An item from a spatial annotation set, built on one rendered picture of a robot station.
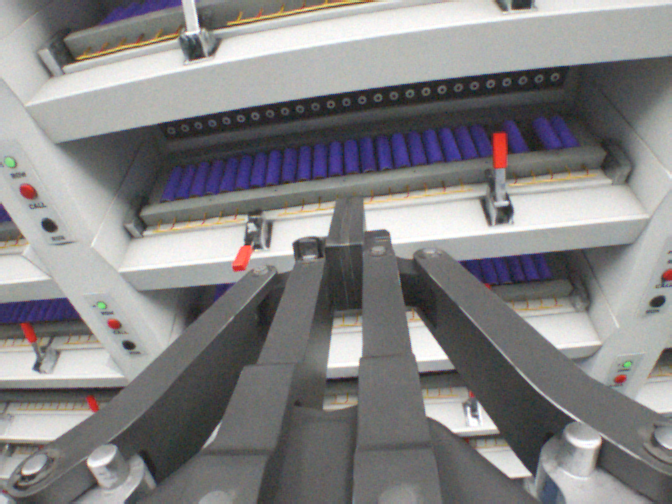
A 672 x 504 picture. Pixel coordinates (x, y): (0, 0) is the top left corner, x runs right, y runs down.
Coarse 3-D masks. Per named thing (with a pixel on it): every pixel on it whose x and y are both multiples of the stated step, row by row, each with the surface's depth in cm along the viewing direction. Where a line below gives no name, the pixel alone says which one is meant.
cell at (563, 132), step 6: (552, 120) 46; (558, 120) 45; (552, 126) 46; (558, 126) 45; (564, 126) 44; (558, 132) 45; (564, 132) 44; (570, 132) 44; (564, 138) 44; (570, 138) 43; (564, 144) 43; (570, 144) 43; (576, 144) 42
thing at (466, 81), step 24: (504, 72) 45; (528, 72) 45; (552, 72) 45; (336, 96) 48; (384, 96) 48; (432, 96) 48; (456, 96) 48; (192, 120) 50; (216, 120) 50; (264, 120) 50
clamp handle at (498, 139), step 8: (496, 136) 36; (504, 136) 36; (496, 144) 37; (504, 144) 37; (496, 152) 37; (504, 152) 37; (496, 160) 37; (504, 160) 37; (496, 168) 37; (504, 168) 38; (496, 176) 38; (504, 176) 38; (496, 184) 38; (504, 184) 38; (496, 192) 38; (504, 192) 38; (496, 200) 39; (504, 200) 39
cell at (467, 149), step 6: (462, 126) 47; (456, 132) 47; (462, 132) 46; (468, 132) 47; (456, 138) 47; (462, 138) 46; (468, 138) 46; (462, 144) 45; (468, 144) 45; (462, 150) 45; (468, 150) 44; (474, 150) 44; (462, 156) 45; (468, 156) 44; (474, 156) 44
